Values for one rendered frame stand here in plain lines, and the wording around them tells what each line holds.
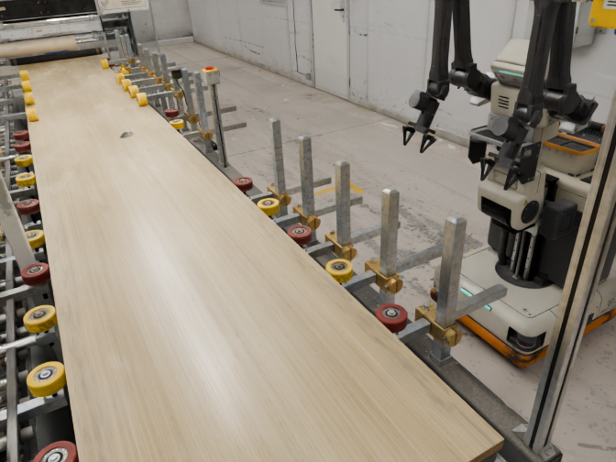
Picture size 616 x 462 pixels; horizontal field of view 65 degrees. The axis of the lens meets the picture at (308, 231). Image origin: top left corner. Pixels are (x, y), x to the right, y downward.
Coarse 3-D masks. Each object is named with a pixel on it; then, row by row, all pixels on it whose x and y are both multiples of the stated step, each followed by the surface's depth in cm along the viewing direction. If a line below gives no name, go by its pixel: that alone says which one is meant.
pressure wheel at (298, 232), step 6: (294, 228) 164; (300, 228) 164; (306, 228) 163; (288, 234) 161; (294, 234) 160; (300, 234) 161; (306, 234) 160; (294, 240) 160; (300, 240) 160; (306, 240) 160; (300, 246) 165
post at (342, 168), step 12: (336, 168) 155; (348, 168) 154; (336, 180) 157; (348, 180) 156; (336, 192) 159; (348, 192) 158; (336, 204) 162; (348, 204) 160; (336, 216) 164; (348, 216) 163; (336, 228) 167; (348, 228) 165; (348, 240) 167
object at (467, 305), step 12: (492, 288) 143; (504, 288) 143; (468, 300) 139; (480, 300) 139; (492, 300) 142; (456, 312) 135; (468, 312) 138; (408, 324) 131; (420, 324) 131; (396, 336) 128; (408, 336) 129
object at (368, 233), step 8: (400, 224) 182; (360, 232) 176; (368, 232) 176; (376, 232) 178; (352, 240) 174; (360, 240) 176; (304, 248) 169; (312, 248) 168; (320, 248) 168; (328, 248) 170; (312, 256) 168
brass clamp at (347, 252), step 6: (324, 234) 175; (330, 240) 172; (336, 240) 170; (336, 246) 169; (348, 246) 167; (336, 252) 170; (342, 252) 167; (348, 252) 166; (354, 252) 167; (342, 258) 168; (348, 258) 167
